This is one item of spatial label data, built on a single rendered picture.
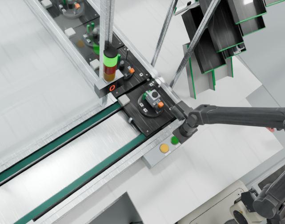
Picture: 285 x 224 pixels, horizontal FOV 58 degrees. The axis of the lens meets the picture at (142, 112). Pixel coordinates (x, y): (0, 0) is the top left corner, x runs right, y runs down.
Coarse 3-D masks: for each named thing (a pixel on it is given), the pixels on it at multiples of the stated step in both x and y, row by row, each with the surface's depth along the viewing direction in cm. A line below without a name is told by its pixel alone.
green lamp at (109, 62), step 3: (105, 57) 87; (105, 60) 89; (108, 60) 88; (111, 60) 88; (114, 60) 89; (105, 63) 90; (108, 63) 90; (111, 63) 90; (114, 63) 90; (108, 66) 91; (111, 66) 91
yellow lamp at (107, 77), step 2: (104, 72) 96; (104, 74) 97; (106, 74) 96; (108, 74) 96; (110, 74) 96; (112, 74) 97; (114, 74) 98; (104, 76) 98; (106, 76) 98; (108, 76) 97; (110, 76) 97; (112, 76) 98; (114, 76) 100; (104, 78) 100; (106, 78) 99; (108, 78) 98; (110, 78) 99; (112, 78) 99; (114, 78) 101; (106, 80) 100; (108, 80) 100; (110, 80) 100
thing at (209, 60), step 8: (192, 8) 109; (200, 8) 115; (184, 16) 113; (192, 16) 108; (200, 16) 118; (192, 24) 110; (192, 32) 113; (208, 32) 119; (200, 40) 118; (208, 40) 119; (200, 48) 118; (208, 48) 119; (200, 56) 118; (208, 56) 119; (216, 56) 121; (200, 64) 116; (208, 64) 119; (216, 64) 121; (224, 64) 120
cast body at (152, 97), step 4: (148, 92) 126; (152, 92) 122; (156, 92) 121; (148, 96) 123; (152, 96) 121; (156, 96) 120; (148, 100) 125; (152, 100) 122; (156, 100) 123; (160, 100) 124; (152, 104) 124; (156, 104) 124
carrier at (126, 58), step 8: (120, 48) 144; (120, 56) 141; (128, 56) 142; (120, 64) 132; (128, 64) 138; (136, 64) 141; (136, 72) 139; (144, 72) 139; (128, 80) 136; (136, 80) 137; (144, 80) 138; (120, 88) 133; (128, 88) 134
